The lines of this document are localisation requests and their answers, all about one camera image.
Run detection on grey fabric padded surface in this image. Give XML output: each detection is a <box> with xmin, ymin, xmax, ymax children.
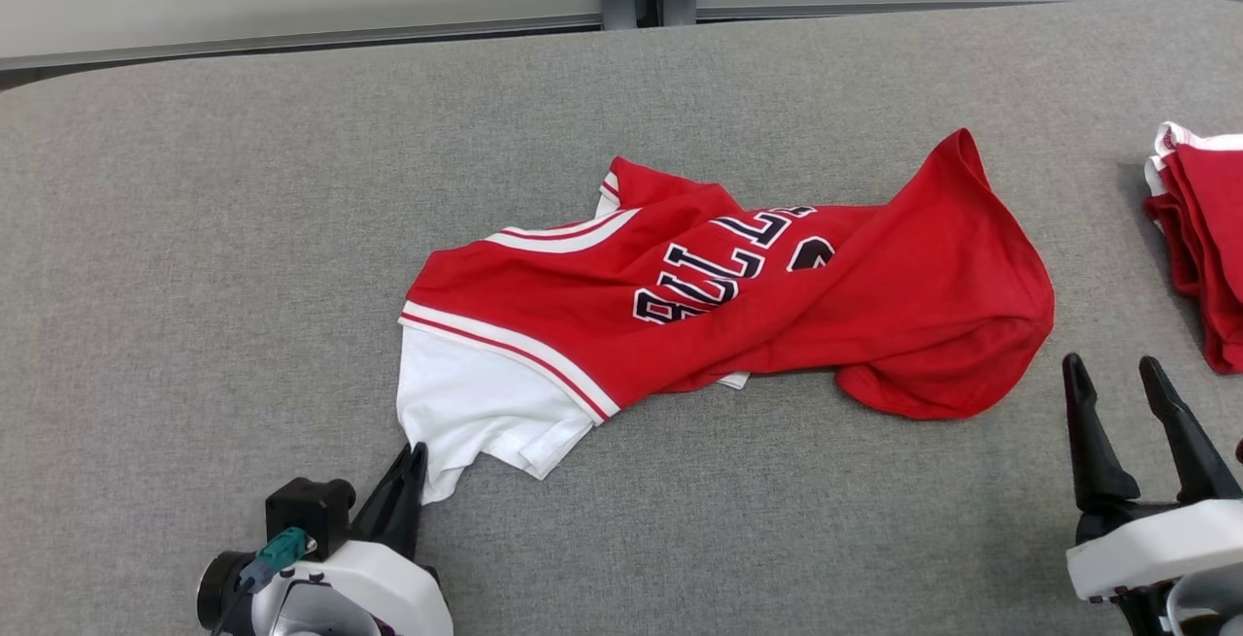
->
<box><xmin>0</xmin><ymin>0</ymin><xmax>1243</xmax><ymax>636</ymax></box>

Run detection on teal connector with cable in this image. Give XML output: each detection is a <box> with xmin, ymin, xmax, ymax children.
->
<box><xmin>209</xmin><ymin>526</ymin><xmax>319</xmax><ymax>636</ymax></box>

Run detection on grey partition bottom rail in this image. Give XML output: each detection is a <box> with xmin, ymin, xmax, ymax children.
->
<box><xmin>695</xmin><ymin>0</ymin><xmax>1079</xmax><ymax>21</ymax></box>
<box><xmin>0</xmin><ymin>13</ymin><xmax>605</xmax><ymax>72</ymax></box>

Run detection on red Bulls basketball jersey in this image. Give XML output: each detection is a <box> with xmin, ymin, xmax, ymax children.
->
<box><xmin>395</xmin><ymin>128</ymin><xmax>1056</xmax><ymax>506</ymax></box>

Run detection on red shorts with white trim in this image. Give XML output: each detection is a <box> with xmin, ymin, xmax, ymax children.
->
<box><xmin>1142</xmin><ymin>121</ymin><xmax>1243</xmax><ymax>375</ymax></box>

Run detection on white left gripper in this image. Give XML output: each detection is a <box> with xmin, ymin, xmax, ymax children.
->
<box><xmin>251</xmin><ymin>441</ymin><xmax>454</xmax><ymax>636</ymax></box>

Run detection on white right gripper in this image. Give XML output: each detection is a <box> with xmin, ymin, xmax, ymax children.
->
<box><xmin>1061</xmin><ymin>353</ymin><xmax>1243</xmax><ymax>636</ymax></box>

